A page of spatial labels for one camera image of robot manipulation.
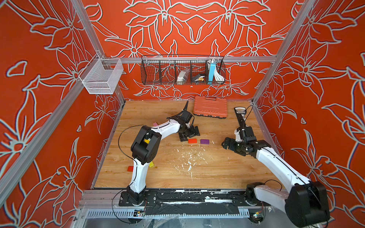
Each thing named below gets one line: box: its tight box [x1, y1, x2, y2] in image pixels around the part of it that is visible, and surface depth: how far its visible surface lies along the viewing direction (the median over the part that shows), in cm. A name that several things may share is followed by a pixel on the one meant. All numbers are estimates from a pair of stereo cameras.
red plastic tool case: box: [192, 95, 228, 119], surface depth 110 cm
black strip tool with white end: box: [233, 106, 247, 129], surface depth 112 cm
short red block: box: [187, 138, 198, 144], surface depth 97 cm
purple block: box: [200, 139, 210, 145], surface depth 97 cm
